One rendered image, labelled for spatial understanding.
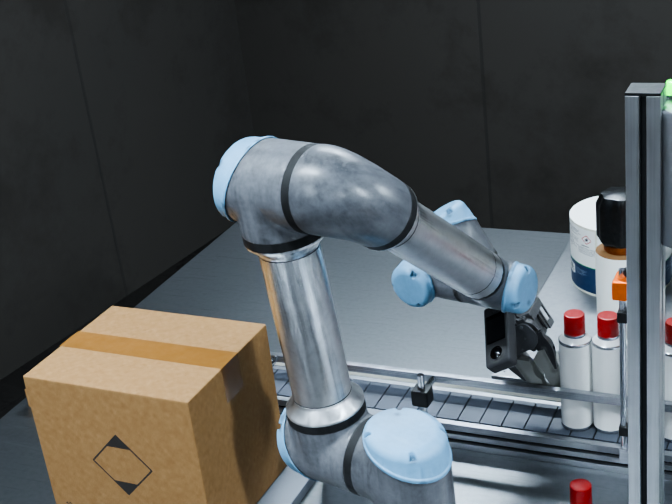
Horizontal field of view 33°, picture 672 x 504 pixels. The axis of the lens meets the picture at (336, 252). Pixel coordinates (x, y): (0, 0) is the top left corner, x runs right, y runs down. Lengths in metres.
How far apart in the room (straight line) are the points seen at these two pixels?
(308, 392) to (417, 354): 0.69
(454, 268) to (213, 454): 0.46
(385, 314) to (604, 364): 0.70
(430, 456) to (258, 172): 0.45
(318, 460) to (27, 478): 0.65
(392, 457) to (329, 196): 0.38
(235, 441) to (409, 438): 0.33
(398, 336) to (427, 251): 0.84
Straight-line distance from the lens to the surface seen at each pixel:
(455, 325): 2.35
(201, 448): 1.69
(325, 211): 1.38
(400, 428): 1.59
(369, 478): 1.59
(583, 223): 2.31
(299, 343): 1.55
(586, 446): 1.90
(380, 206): 1.39
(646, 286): 1.61
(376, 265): 2.65
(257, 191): 1.43
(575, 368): 1.86
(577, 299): 2.33
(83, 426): 1.79
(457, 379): 1.92
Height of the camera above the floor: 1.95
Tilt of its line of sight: 24 degrees down
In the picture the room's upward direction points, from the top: 7 degrees counter-clockwise
